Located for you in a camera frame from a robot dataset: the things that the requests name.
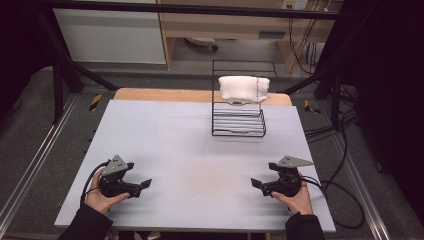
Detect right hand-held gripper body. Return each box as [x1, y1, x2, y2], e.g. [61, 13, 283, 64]
[261, 154, 315, 198]

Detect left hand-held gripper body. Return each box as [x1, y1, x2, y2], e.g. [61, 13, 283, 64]
[97, 154, 143, 199]

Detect black wire rack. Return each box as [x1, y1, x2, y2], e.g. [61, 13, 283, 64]
[211, 59, 278, 139]

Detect white towel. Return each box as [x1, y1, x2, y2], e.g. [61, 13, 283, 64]
[217, 75, 271, 105]

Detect person's right hand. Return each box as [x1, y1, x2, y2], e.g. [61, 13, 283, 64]
[270, 175, 315, 216]

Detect person's left hand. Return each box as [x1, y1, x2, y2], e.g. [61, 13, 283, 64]
[83, 167, 131, 215]

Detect white table cover sheet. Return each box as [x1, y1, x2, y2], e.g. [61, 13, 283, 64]
[53, 99, 337, 234]

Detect wooden table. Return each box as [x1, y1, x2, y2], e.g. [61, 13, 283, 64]
[113, 87, 294, 107]

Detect white cabinet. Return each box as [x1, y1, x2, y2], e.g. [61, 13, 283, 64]
[50, 0, 167, 65]

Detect grey chair base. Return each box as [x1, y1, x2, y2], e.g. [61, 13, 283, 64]
[183, 36, 220, 53]

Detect wooden desk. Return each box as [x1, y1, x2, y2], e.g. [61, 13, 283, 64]
[155, 0, 345, 73]

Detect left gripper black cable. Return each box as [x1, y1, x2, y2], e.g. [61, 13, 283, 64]
[79, 159, 112, 207]

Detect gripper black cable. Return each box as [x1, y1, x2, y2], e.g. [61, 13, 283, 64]
[299, 175, 366, 230]
[79, 159, 112, 207]

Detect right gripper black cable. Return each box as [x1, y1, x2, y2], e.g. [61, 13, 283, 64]
[299, 175, 366, 230]

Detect bundle of black floor cables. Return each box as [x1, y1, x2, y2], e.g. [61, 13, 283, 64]
[303, 83, 361, 143]

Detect aluminium rail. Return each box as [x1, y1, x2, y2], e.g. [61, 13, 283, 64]
[328, 128, 392, 240]
[0, 94, 80, 228]

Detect black metal frame stand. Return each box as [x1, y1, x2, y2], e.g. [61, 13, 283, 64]
[33, 9, 120, 125]
[280, 61, 346, 132]

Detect hanging cables by desk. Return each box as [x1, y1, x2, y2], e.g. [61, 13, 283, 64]
[287, 9, 323, 77]

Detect white wall socket strip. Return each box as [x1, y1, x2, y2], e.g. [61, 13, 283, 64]
[280, 0, 310, 11]

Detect black metal frame bar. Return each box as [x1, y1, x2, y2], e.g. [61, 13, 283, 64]
[31, 0, 363, 21]

